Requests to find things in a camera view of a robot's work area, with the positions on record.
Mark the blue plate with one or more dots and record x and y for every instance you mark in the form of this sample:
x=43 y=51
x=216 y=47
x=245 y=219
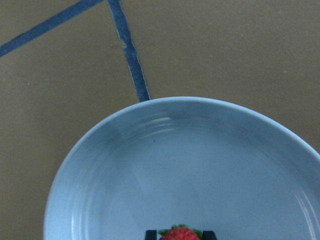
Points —
x=206 y=163

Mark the red strawberry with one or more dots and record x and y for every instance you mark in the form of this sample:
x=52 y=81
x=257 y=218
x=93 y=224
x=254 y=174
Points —
x=180 y=232

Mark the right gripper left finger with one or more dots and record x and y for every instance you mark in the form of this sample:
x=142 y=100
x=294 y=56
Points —
x=151 y=235

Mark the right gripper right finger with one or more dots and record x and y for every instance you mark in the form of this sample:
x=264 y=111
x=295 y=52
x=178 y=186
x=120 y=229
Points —
x=209 y=235

